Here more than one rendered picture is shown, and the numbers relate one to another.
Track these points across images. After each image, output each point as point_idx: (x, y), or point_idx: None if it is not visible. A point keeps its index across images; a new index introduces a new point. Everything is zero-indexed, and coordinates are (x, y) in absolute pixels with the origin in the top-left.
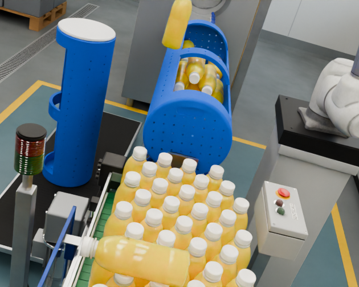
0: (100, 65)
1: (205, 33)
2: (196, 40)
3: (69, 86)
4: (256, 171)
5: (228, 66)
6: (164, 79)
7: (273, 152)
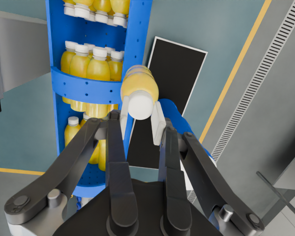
0: None
1: (86, 184)
2: (96, 177)
3: (188, 129)
4: (34, 77)
5: (55, 122)
6: (143, 11)
7: (4, 45)
